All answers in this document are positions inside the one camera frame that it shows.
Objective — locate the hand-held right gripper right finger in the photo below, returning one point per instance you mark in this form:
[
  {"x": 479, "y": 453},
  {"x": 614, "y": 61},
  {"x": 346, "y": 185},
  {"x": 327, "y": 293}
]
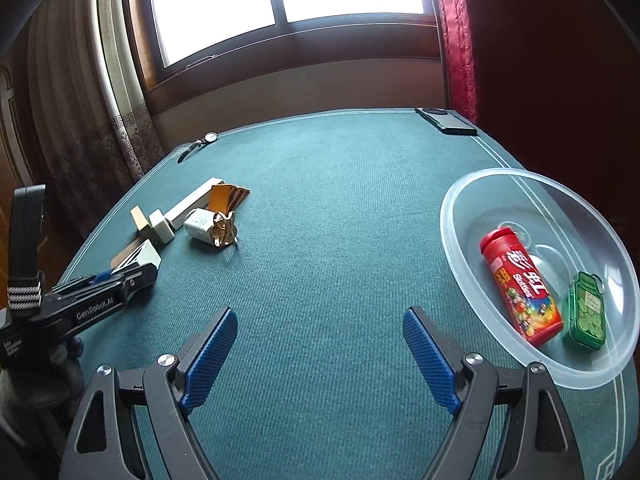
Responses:
[{"x": 430, "y": 355}]

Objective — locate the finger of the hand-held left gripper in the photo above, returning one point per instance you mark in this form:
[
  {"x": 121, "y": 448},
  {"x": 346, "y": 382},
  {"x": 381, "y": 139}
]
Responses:
[
  {"x": 137, "y": 282},
  {"x": 102, "y": 276}
]

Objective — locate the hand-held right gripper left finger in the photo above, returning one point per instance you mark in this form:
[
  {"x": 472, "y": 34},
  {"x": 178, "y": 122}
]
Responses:
[{"x": 210, "y": 355}]

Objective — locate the grey striped wedge block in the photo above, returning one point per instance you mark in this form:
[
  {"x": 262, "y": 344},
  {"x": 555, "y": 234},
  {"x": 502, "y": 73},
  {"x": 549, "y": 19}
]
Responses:
[{"x": 145, "y": 256}]

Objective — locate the white block with green edge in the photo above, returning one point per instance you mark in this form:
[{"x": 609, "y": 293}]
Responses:
[{"x": 161, "y": 227}]

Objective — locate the small wooden block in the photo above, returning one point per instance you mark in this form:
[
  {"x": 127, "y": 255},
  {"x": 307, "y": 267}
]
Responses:
[{"x": 139, "y": 220}]

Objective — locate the white charger adapter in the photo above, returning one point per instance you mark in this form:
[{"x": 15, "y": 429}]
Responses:
[{"x": 197, "y": 225}]

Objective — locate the clear plastic bowl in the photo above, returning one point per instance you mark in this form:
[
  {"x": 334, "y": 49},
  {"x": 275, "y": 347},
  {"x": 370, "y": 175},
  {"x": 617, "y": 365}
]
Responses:
[{"x": 500, "y": 200}]

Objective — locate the person's left hand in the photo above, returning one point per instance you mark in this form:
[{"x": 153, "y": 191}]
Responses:
[{"x": 55, "y": 370}]

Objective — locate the long white block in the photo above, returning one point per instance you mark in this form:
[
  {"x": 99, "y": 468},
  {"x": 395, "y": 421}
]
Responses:
[{"x": 192, "y": 202}]

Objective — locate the red candy bottle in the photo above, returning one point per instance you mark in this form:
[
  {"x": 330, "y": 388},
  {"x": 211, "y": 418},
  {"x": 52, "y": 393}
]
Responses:
[{"x": 520, "y": 287}]

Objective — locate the orange striped wedge block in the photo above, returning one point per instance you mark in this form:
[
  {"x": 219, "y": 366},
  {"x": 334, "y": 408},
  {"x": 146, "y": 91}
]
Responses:
[{"x": 227, "y": 197}]

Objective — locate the green mint box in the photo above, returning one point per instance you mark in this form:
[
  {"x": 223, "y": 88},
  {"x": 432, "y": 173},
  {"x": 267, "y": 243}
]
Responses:
[{"x": 585, "y": 315}]

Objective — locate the beige patterned curtain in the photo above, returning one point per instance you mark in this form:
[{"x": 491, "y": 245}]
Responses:
[{"x": 85, "y": 110}]

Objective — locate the black smartphone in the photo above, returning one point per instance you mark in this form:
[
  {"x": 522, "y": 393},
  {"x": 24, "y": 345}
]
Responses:
[{"x": 447, "y": 120}]

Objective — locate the red curtain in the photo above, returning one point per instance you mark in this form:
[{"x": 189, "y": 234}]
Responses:
[{"x": 457, "y": 35}]

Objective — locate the window with brown frame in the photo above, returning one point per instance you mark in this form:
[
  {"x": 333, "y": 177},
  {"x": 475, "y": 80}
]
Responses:
[{"x": 280, "y": 5}]

